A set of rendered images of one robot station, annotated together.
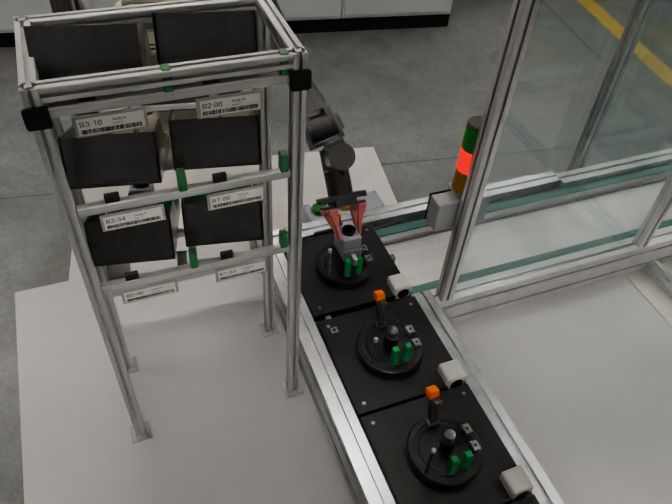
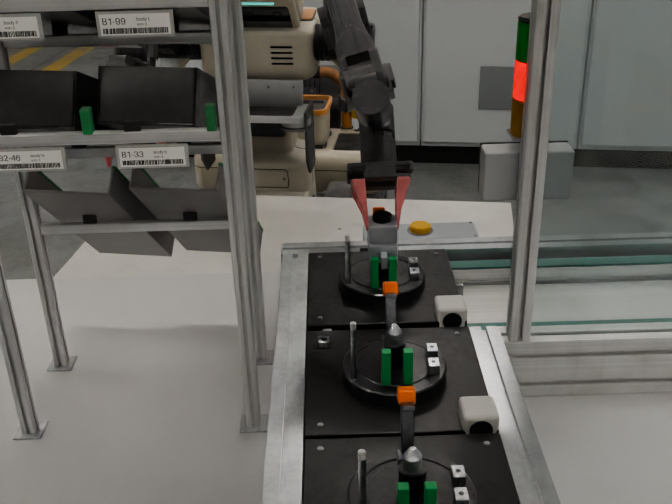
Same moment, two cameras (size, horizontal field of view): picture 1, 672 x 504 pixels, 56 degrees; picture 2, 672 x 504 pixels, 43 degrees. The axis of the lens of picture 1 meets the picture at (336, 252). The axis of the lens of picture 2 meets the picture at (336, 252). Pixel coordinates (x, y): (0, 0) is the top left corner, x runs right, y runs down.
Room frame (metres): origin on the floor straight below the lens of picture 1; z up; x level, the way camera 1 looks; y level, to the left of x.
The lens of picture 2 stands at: (-0.10, -0.45, 1.64)
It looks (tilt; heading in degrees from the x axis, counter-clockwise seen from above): 27 degrees down; 24
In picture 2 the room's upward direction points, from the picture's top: 2 degrees counter-clockwise
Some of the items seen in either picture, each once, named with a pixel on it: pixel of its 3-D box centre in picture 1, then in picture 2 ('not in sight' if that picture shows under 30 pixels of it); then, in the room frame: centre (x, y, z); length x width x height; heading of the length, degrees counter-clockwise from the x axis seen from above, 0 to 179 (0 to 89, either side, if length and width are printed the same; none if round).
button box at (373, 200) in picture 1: (343, 213); (419, 244); (1.26, -0.01, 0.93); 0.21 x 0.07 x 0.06; 115
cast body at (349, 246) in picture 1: (349, 242); (382, 236); (1.02, -0.03, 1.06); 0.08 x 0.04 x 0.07; 25
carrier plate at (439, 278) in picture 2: (344, 269); (381, 288); (1.02, -0.02, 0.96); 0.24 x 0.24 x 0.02; 25
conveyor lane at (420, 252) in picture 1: (455, 262); (566, 317); (1.13, -0.31, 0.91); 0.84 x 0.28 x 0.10; 115
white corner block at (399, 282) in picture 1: (399, 286); (450, 313); (0.98, -0.15, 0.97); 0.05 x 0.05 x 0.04; 25
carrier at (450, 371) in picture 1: (391, 338); (394, 349); (0.79, -0.13, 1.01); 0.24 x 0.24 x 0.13; 25
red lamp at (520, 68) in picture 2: (471, 158); (533, 78); (1.00, -0.25, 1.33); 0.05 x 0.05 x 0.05
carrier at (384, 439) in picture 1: (447, 442); (412, 476); (0.57, -0.23, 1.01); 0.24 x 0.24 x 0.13; 25
